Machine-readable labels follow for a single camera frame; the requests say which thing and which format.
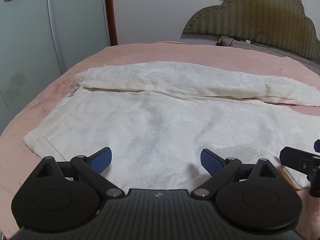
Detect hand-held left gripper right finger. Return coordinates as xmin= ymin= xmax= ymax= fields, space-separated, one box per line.
xmin=191 ymin=148 xmax=279 ymax=200

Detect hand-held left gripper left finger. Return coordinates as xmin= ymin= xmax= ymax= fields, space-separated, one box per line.
xmin=36 ymin=147 xmax=125 ymax=200

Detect white fleece pants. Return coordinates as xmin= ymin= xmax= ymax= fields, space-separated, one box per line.
xmin=23 ymin=61 xmax=320 ymax=189

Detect pink bed blanket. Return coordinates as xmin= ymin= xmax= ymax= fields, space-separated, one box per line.
xmin=0 ymin=41 xmax=320 ymax=240

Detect brown pillow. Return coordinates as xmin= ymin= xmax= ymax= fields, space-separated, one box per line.
xmin=215 ymin=35 xmax=320 ymax=68

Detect olive padded headboard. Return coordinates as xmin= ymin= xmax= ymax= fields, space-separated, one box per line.
xmin=182 ymin=0 xmax=320 ymax=63

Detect black charging cable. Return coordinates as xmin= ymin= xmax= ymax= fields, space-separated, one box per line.
xmin=231 ymin=31 xmax=272 ymax=49

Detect brown wooden door frame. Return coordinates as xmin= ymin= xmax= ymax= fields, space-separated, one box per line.
xmin=103 ymin=0 xmax=118 ymax=47

